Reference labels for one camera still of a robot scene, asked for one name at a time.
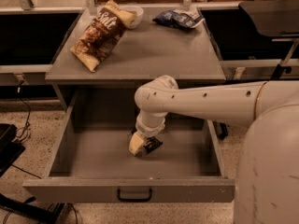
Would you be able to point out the black rxbar chocolate bar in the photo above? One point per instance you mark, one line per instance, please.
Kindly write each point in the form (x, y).
(151, 144)

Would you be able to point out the grey cabinet with counter top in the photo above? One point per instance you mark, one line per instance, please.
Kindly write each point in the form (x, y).
(144, 53)

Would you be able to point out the black drawer handle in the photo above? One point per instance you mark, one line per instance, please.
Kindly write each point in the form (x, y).
(134, 196)

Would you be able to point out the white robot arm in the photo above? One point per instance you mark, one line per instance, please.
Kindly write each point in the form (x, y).
(266, 182)

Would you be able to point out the blue snack bag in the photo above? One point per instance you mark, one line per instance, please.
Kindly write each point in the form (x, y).
(180, 19)

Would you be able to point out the white bowl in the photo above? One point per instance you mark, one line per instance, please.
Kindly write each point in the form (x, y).
(139, 11)

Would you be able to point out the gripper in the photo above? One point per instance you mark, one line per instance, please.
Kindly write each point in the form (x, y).
(149, 129)

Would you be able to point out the brown sea salt chip bag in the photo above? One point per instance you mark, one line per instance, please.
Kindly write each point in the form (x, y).
(102, 35)

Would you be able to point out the grey open top drawer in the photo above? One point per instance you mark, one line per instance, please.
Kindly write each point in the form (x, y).
(91, 159)

